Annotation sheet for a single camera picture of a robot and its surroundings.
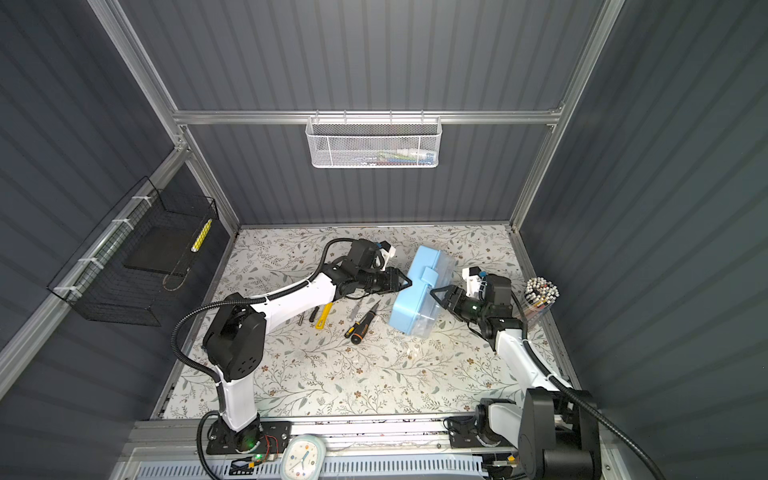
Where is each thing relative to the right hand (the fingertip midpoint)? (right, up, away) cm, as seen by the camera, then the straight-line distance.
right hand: (440, 299), depth 83 cm
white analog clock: (-34, -35, -14) cm, 51 cm away
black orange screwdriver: (-22, -10, +8) cm, 26 cm away
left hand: (-8, +4, +2) cm, 9 cm away
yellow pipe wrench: (-35, -7, +12) cm, 38 cm away
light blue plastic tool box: (-7, -2, -4) cm, 8 cm away
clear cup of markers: (+26, +2, -4) cm, 26 cm away
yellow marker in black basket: (-66, +18, -3) cm, 68 cm away
